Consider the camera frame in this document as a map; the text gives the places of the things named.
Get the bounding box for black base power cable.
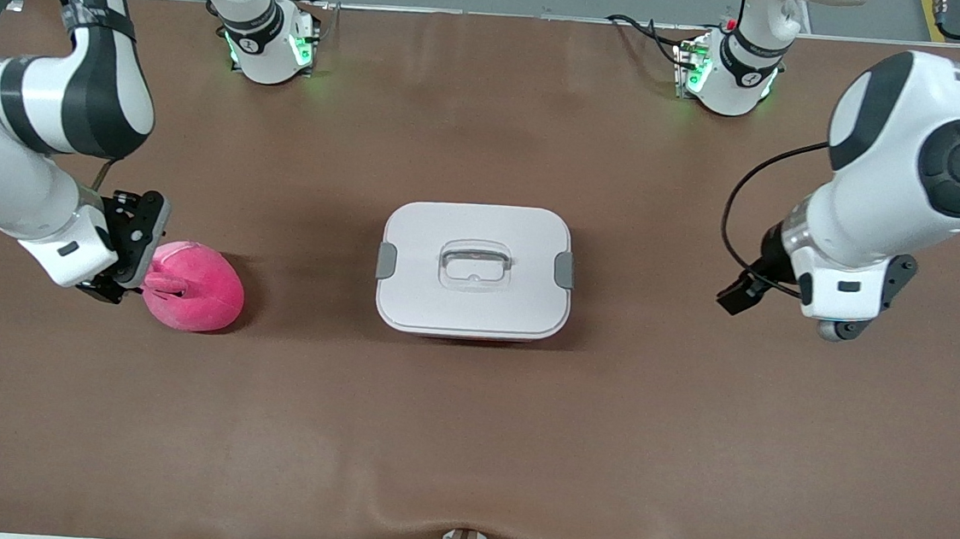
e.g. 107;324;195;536
604;12;698;68

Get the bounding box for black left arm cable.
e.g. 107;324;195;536
716;133;834;302

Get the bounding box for pink plush toy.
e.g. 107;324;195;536
138;237;249;337

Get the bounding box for pink translucent storage box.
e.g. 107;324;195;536
419;328;540;349

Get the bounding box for white box lid with handle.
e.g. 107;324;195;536
371;195;582;348

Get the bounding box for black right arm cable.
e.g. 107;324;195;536
91;155;121;195

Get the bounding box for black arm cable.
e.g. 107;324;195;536
716;133;834;302
91;155;121;195

